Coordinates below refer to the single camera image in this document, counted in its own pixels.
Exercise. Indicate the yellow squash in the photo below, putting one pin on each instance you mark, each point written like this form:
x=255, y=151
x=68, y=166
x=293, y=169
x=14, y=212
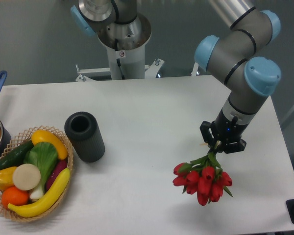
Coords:
x=47, y=136

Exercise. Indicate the dark grey ribbed vase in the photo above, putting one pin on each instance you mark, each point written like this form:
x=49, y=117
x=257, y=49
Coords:
x=83, y=132

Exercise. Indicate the yellow banana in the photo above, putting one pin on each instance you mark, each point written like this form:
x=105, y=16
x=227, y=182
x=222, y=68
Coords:
x=47, y=200

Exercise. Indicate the orange fruit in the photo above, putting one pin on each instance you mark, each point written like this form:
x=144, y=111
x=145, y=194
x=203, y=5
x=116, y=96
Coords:
x=14, y=196

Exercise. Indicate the beige round disc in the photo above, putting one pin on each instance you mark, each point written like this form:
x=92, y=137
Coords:
x=26, y=177

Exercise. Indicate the yellow bell pepper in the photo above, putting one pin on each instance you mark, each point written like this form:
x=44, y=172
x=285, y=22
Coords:
x=6, y=178

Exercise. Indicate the purple sweet potato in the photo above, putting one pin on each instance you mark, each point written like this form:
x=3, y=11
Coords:
x=62, y=164

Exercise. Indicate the green cucumber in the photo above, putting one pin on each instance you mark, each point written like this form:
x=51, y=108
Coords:
x=16, y=156

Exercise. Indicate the green leafy bok choy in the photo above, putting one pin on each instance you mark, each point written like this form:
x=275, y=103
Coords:
x=44, y=156

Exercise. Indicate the red tulip bouquet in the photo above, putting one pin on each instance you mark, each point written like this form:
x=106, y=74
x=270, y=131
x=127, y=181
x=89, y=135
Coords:
x=204, y=177

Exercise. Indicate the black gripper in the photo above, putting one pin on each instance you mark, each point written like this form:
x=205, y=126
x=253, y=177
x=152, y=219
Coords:
x=226, y=131

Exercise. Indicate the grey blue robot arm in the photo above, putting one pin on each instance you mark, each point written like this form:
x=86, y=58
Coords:
x=232, y=60

